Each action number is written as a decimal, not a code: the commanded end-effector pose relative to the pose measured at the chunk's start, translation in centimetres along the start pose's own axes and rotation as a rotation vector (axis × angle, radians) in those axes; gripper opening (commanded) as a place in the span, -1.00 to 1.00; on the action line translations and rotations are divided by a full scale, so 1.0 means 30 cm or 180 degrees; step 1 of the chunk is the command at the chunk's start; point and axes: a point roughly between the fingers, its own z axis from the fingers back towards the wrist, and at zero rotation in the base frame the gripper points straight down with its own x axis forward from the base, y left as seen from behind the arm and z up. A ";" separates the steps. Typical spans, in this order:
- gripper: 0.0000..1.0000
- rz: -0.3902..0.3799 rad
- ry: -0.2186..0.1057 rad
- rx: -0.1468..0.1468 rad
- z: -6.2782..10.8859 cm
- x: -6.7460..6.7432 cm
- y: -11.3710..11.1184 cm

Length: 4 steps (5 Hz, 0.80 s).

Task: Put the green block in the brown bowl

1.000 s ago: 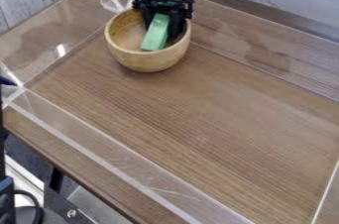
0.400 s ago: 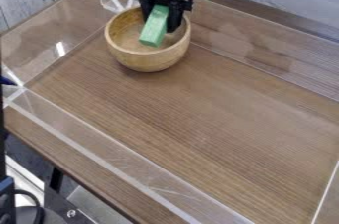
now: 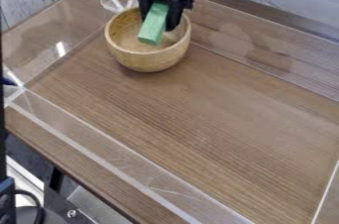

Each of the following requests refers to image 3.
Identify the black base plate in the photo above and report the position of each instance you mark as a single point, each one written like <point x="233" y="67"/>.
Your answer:
<point x="62" y="212"/>

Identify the brown wooden bowl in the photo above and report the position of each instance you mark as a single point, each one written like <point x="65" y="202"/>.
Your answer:
<point x="140" y="56"/>

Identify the green rectangular block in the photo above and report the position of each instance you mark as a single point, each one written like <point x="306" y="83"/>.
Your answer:
<point x="154" y="24"/>

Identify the clear acrylic tray wall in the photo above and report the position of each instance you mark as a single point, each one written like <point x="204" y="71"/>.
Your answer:
<point x="226" y="140"/>

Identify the black table leg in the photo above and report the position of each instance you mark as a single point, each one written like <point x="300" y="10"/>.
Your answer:
<point x="57" y="180"/>

